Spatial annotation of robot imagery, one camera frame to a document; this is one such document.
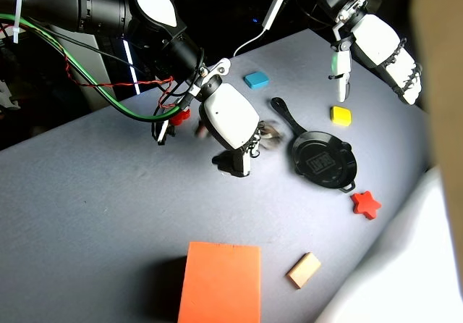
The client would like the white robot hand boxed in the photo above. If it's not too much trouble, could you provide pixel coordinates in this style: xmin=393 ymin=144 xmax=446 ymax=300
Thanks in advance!
xmin=197 ymin=80 xmax=261 ymax=178
xmin=328 ymin=13 xmax=423 ymax=106

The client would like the brown meat chunk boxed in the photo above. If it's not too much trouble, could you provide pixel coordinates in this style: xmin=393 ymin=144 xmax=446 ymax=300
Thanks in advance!
xmin=260 ymin=121 xmax=285 ymax=146

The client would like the black cast iron pan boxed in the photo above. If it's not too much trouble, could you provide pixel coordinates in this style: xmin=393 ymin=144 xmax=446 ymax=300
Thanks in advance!
xmin=270 ymin=96 xmax=358 ymax=193

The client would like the blue block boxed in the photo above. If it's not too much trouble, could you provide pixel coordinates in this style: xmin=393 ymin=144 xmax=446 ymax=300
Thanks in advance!
xmin=243 ymin=71 xmax=271 ymax=91

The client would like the yellow block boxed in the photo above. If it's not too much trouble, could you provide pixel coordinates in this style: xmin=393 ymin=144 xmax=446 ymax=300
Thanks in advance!
xmin=329 ymin=105 xmax=353 ymax=127

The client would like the red star block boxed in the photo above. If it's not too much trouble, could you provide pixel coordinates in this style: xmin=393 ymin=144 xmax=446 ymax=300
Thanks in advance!
xmin=349 ymin=190 xmax=383 ymax=221

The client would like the grey table cloth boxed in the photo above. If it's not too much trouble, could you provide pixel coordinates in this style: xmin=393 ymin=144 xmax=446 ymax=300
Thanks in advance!
xmin=0 ymin=28 xmax=441 ymax=323

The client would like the large orange block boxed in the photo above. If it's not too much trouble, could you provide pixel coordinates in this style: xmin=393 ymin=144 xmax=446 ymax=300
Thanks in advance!
xmin=177 ymin=241 xmax=262 ymax=323

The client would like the tan wooden block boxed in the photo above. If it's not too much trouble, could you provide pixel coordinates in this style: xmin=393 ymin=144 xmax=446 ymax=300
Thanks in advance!
xmin=286 ymin=252 xmax=322 ymax=290

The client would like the white backdrop sheet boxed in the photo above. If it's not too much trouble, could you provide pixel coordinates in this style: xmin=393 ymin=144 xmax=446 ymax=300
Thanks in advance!
xmin=314 ymin=165 xmax=463 ymax=323

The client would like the tan blurred post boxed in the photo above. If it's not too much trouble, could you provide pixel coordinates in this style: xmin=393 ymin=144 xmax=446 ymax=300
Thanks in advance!
xmin=410 ymin=0 xmax=463 ymax=284

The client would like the white cable with adapter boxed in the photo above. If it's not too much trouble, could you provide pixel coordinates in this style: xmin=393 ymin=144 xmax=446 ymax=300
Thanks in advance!
xmin=233 ymin=0 xmax=290 ymax=58

